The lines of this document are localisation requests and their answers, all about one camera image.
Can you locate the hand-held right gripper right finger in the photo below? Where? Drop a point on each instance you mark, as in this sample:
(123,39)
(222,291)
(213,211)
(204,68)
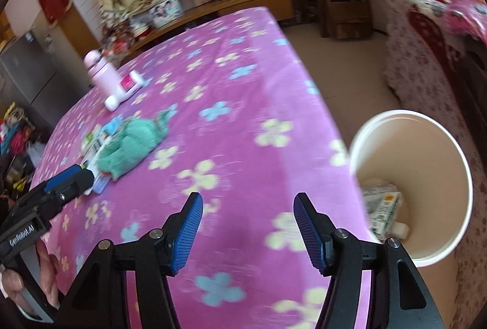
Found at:
(310,237)

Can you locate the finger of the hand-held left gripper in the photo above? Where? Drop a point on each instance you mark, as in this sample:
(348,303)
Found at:
(62,176)
(78,184)

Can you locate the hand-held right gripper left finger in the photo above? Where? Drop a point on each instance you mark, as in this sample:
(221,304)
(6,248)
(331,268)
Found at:
(186,237)

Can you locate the white blue packet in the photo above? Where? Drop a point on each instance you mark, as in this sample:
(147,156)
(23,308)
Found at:
(101,184)

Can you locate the white green carton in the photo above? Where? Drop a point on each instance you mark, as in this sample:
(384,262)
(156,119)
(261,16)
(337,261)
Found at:
(382,205)

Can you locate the small white plastic container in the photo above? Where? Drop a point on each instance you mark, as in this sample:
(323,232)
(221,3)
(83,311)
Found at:
(400,229)

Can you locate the white paper bucket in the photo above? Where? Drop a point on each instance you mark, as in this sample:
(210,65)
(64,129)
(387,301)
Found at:
(437,161)

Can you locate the person's left hand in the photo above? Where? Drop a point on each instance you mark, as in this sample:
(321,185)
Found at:
(51,275)

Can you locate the white plastic bag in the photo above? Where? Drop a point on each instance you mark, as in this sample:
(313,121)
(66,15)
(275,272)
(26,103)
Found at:
(36,154)

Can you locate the white black printed box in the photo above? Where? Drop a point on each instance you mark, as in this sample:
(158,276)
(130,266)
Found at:
(94,145)

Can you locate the pile of colourful bags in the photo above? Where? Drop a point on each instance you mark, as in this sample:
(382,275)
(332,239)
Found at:
(15,134)

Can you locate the teal knitted cloth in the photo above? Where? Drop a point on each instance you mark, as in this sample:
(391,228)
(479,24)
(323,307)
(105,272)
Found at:
(129,146)

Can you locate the blue snack packet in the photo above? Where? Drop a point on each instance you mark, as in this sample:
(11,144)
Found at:
(113,128)

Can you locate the pink water bottle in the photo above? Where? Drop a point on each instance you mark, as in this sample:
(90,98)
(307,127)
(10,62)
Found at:
(104,79)

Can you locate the white pill bottle pink label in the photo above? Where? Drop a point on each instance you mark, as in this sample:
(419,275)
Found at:
(127,87)

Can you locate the grey refrigerator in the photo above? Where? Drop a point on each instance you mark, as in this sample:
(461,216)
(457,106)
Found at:
(34,66)

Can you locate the pink floral tablecloth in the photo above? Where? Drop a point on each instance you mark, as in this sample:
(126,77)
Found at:
(228,85)

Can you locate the floral covered sofa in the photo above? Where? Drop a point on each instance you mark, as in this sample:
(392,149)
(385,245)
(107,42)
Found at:
(418,58)

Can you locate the pink cloth bundle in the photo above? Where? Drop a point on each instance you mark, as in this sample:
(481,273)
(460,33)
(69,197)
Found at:
(468,13)

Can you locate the large photo frame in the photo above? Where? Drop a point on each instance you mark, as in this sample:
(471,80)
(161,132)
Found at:
(165,11)

